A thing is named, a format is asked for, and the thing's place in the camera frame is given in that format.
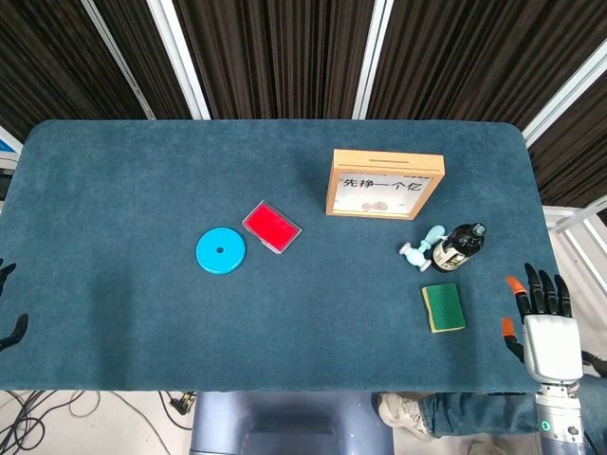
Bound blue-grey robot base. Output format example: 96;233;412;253
189;391;395;455

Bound blue jeans leg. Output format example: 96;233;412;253
419;373;607;438

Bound beige sneaker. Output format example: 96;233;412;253
377;391;436;441

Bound black chair caster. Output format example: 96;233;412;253
581;350;607;376

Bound blue disc with hole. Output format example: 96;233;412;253
194;227;248;275

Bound tangled black floor cables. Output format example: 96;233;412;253
0;389;103;455

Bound white aluminium frame rails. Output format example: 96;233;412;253
543;196;607;285

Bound teal table cloth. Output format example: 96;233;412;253
0;118;584;394

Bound light blue toy dumbbell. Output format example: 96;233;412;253
396;225;448;273

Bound white aluminium frame post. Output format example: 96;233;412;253
145;0;212;120
351;0;395;120
521;40;607;146

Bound thin grey frame post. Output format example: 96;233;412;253
79;0;156;120

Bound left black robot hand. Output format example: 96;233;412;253
0;259;29;353

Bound wooden coin box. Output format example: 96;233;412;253
325;148;447;221

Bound green yellow sponge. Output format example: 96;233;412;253
421;282;468;336

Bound red card in clear case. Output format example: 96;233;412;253
241;199;304;256

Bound black floor cable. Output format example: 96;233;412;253
108;391;193;455

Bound white blue panel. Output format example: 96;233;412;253
0;125;23;200

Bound black pleated curtain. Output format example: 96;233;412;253
0;0;607;209

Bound black power plug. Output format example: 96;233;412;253
169;391;197;417

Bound dark glass bottle with label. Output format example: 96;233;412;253
430;221;488;275

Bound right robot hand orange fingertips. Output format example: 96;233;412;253
501;263;584;384

